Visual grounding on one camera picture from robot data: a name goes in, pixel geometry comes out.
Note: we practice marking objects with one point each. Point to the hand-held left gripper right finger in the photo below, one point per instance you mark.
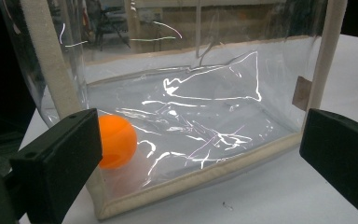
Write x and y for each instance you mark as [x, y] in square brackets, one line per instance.
[341, 155]

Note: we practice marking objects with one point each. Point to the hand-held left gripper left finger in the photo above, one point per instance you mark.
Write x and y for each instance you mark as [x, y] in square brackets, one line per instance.
[59, 161]

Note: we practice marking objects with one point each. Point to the orange ball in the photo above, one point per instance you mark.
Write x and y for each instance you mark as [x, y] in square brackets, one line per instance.
[118, 140]

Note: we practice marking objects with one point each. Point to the clear plastic bag beige trim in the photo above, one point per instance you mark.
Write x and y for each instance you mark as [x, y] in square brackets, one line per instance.
[199, 124]

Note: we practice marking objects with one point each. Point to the black tripod stand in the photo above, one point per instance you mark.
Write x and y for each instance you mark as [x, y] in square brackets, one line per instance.
[108, 25]

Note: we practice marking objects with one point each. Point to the light wooden furniture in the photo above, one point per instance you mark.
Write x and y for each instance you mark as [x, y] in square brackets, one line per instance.
[230, 25]

